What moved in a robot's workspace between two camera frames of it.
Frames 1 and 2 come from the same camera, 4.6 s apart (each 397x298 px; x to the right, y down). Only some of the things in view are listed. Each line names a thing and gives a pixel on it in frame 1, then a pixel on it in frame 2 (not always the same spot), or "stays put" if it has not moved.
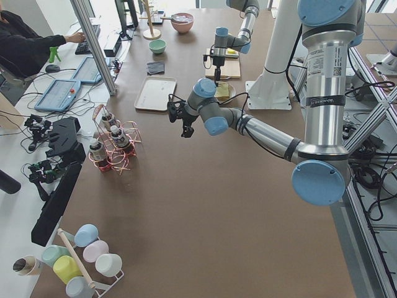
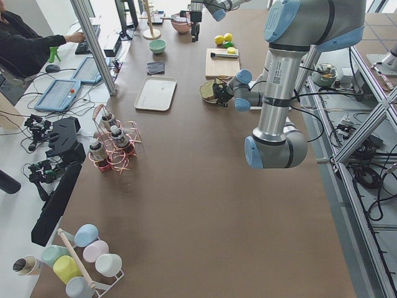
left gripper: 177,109 to 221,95
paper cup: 28,265 stays put
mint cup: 51,252 stays put
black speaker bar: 52,212 stays put
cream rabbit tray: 154,94 stays put
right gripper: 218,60 to 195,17
